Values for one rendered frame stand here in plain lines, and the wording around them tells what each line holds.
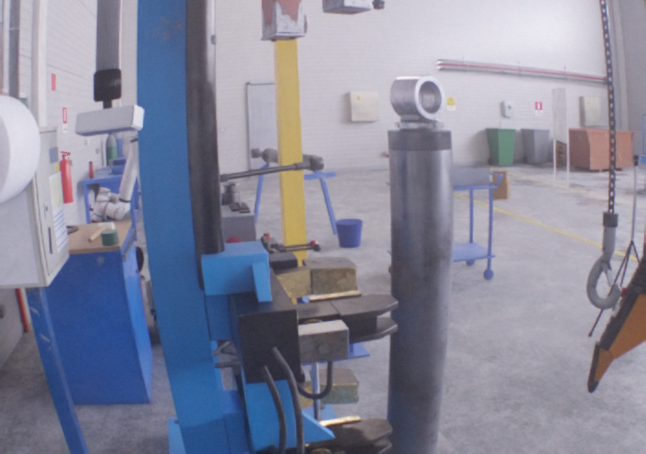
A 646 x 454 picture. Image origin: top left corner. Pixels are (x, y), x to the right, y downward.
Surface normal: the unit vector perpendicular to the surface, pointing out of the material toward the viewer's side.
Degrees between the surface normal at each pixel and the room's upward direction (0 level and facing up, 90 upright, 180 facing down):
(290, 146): 90
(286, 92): 90
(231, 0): 90
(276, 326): 90
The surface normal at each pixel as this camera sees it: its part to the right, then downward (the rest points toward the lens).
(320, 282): -0.04, 0.19
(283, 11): 0.52, 0.14
